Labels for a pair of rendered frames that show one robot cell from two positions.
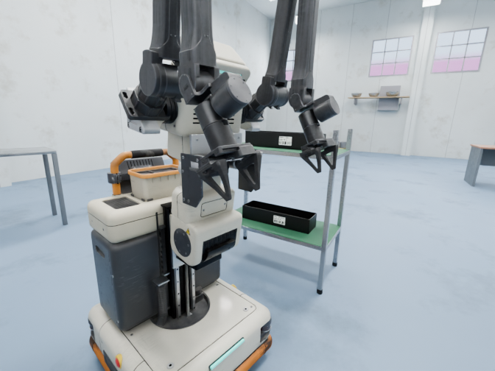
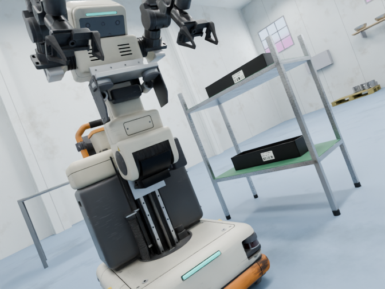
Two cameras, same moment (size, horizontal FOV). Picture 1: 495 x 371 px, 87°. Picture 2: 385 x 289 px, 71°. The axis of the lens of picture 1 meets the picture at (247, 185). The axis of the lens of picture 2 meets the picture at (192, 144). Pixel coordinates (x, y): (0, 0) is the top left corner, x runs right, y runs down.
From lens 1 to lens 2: 0.59 m
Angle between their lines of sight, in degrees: 22
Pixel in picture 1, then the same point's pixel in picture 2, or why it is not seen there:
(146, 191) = (100, 143)
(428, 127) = not seen: outside the picture
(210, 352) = (182, 265)
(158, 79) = (31, 25)
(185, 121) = (83, 61)
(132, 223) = (90, 168)
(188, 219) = (115, 139)
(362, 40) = not seen: outside the picture
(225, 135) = (60, 27)
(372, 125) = not seen: outside the picture
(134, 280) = (107, 218)
